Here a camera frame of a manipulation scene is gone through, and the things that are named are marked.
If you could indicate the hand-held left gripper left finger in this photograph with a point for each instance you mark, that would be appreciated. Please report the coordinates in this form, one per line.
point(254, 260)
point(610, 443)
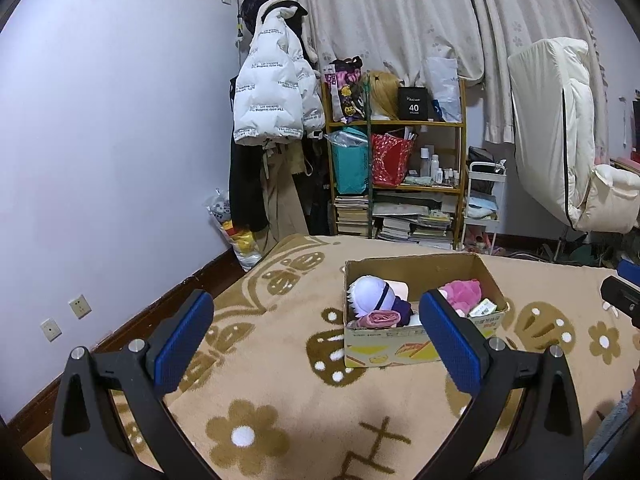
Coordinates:
point(182, 347)

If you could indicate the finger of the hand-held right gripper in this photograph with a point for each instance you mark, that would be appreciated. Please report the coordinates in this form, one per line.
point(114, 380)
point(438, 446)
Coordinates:
point(622, 300)

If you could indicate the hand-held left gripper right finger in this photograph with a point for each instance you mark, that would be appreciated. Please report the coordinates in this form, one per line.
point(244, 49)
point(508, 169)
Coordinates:
point(450, 350)

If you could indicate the green white soft packet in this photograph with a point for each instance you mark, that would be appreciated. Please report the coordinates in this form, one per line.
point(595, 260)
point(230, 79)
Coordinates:
point(482, 307)

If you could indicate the pink fluffy plush toy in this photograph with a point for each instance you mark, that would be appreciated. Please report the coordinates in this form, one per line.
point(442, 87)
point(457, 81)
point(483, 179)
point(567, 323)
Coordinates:
point(462, 292)

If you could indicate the cardboard box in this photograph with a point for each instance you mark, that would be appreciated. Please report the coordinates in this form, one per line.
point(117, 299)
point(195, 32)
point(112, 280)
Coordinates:
point(390, 350)

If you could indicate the pink pig face cushion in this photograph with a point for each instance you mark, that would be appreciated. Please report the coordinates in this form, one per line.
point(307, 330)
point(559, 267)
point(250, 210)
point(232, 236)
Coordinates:
point(400, 290)

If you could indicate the pink rolled cloth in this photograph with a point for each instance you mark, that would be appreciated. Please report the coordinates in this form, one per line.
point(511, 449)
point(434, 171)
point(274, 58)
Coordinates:
point(382, 319)

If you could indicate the beige patterned rug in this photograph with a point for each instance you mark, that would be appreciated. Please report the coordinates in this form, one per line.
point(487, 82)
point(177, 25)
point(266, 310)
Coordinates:
point(280, 375)

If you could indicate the plastic bag of toys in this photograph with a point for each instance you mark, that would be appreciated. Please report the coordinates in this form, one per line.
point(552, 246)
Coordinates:
point(235, 240)

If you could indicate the pile of papers and magazines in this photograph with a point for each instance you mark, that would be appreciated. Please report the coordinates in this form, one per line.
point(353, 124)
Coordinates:
point(415, 230)

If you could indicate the person's fuzzy blue clothing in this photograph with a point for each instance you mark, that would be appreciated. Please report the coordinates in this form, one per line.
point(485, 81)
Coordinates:
point(615, 435)

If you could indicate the light blue cloth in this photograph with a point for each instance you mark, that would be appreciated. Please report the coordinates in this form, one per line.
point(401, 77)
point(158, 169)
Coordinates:
point(480, 206)

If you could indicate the stack of books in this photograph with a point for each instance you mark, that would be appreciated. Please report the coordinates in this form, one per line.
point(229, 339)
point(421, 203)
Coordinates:
point(352, 215)

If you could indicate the wooden shelf rack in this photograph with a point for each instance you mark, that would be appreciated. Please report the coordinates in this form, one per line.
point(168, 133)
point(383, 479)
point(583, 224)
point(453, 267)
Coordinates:
point(400, 191)

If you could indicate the black hanging coat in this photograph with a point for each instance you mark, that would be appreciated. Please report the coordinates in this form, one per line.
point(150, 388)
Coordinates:
point(245, 185)

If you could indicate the row of cosmetic bottles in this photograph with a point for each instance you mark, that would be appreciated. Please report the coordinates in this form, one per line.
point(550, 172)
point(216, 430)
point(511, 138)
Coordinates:
point(434, 170)

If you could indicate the beige hanging garment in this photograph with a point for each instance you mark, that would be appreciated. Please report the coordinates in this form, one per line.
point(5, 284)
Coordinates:
point(280, 195)

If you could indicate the white trolley cart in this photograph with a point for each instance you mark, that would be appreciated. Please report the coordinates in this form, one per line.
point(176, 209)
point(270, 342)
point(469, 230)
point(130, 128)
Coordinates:
point(482, 167)

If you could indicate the dark grey bag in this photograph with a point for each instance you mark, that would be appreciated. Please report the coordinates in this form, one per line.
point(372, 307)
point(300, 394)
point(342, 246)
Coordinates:
point(482, 155)

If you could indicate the red patterned bag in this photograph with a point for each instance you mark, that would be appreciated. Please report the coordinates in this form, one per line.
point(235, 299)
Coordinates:
point(390, 160)

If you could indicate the black hanging bag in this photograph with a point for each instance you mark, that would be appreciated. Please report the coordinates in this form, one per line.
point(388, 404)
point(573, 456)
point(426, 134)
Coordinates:
point(317, 200)

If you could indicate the white padded duvet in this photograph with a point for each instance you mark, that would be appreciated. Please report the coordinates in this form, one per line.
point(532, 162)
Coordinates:
point(545, 110)

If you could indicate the teal paper bag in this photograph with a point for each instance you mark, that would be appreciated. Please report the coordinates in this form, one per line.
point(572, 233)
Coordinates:
point(350, 170)

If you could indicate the black box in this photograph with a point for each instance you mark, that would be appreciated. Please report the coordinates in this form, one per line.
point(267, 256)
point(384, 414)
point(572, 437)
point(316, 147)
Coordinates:
point(414, 105)

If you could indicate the blonde wig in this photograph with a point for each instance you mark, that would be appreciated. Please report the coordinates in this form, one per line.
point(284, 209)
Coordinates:
point(382, 92)

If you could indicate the white puffer jacket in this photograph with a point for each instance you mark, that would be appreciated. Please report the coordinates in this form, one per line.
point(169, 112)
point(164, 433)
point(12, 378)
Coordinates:
point(270, 95)

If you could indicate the white plastic bag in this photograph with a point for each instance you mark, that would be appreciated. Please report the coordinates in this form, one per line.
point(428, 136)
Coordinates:
point(442, 80)

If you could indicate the printed cartoon bag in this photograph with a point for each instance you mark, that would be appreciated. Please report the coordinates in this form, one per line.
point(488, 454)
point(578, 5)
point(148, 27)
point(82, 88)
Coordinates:
point(345, 95)

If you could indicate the white flowered curtain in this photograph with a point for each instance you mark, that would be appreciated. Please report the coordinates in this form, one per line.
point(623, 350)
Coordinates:
point(540, 5)
point(380, 10)

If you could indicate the white wall socket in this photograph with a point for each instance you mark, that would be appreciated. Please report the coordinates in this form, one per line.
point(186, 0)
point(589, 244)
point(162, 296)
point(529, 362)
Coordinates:
point(80, 306)
point(50, 330)

